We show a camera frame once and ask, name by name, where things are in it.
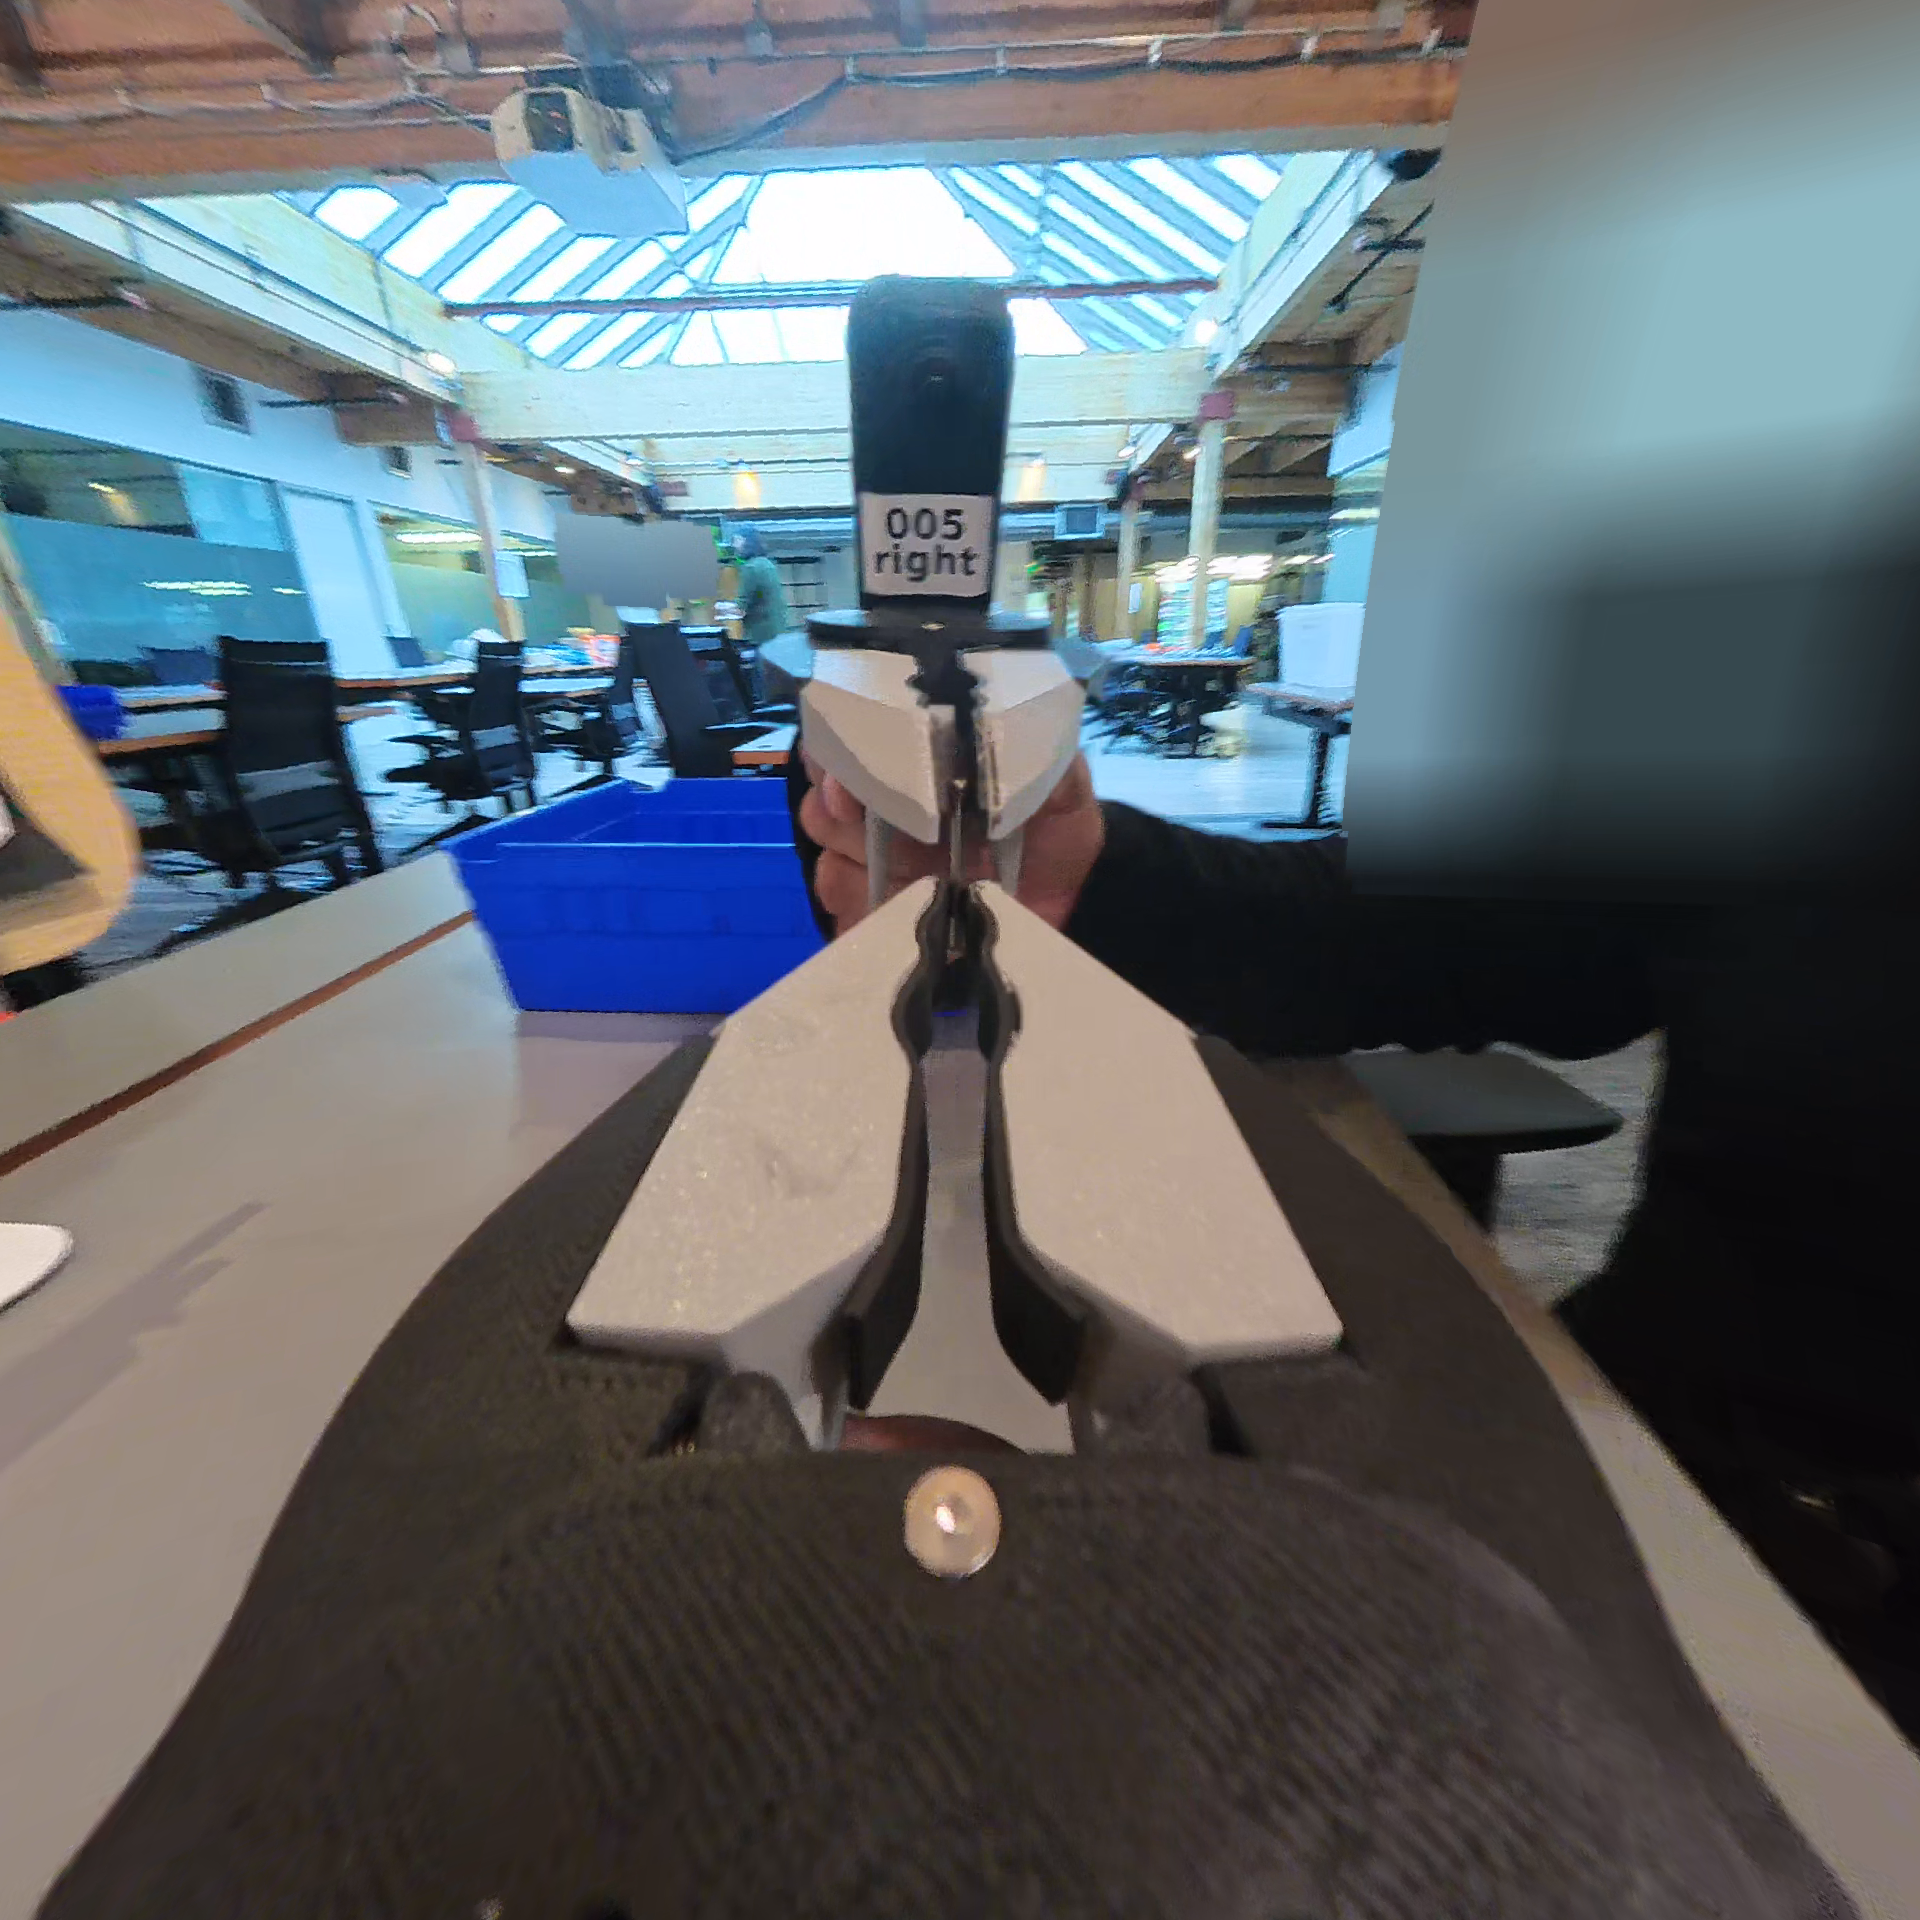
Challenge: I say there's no person's dark clothed body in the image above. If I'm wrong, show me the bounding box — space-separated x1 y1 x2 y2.
1559 1036 1920 1920

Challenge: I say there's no blue plastic bin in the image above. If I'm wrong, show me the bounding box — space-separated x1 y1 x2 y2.
441 774 827 1015

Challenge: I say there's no black office chair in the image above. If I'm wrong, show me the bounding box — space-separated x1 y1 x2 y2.
620 614 798 781
387 638 541 821
214 635 387 889

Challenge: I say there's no person's right forearm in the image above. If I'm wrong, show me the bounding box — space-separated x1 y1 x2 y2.
1055 801 1672 1057

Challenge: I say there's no person's right hand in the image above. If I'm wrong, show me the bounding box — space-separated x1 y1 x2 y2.
796 750 1112 937

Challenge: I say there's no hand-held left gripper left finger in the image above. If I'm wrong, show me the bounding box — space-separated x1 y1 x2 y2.
566 877 953 1452

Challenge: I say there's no office chair with grey armrests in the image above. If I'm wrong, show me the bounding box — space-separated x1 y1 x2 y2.
1347 1046 1624 1225

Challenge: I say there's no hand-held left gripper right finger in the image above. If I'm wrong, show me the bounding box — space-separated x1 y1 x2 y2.
963 877 1347 1452

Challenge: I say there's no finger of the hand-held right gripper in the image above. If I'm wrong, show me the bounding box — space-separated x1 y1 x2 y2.
965 646 1085 902
798 644 963 911

